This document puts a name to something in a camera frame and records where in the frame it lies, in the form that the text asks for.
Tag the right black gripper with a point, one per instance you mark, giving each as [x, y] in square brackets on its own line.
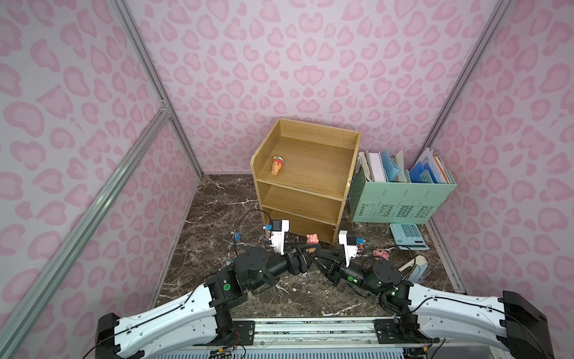
[336, 265]

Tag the papers and folders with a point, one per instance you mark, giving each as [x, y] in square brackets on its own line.
[381, 166]

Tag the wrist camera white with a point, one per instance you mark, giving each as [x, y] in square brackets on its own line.
[276, 231]
[351, 245]

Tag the wooden three-tier shelf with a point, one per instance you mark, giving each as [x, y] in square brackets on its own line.
[312, 188]

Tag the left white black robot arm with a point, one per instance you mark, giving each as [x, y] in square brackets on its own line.
[202, 316]

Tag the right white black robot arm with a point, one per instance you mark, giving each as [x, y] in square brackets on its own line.
[509, 322]

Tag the sprinkled ice cream cone toy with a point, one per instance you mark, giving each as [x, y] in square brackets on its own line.
[277, 165]

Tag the pink ice cream cone toy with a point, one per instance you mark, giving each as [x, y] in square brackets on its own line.
[313, 242]

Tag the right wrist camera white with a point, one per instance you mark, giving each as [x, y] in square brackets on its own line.
[351, 245]

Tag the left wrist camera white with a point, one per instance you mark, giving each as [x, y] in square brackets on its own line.
[276, 231]

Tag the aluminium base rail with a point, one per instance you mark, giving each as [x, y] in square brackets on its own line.
[327, 337]

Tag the pink round toy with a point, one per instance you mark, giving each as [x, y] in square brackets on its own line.
[381, 253]

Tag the white blue stapler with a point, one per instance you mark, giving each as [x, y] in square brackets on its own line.
[414, 269]

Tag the mint green calculator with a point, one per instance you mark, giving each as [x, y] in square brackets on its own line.
[408, 237]

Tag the mint green file organizer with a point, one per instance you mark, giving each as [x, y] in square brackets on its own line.
[395, 202]

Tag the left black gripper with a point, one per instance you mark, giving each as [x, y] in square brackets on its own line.
[294, 259]

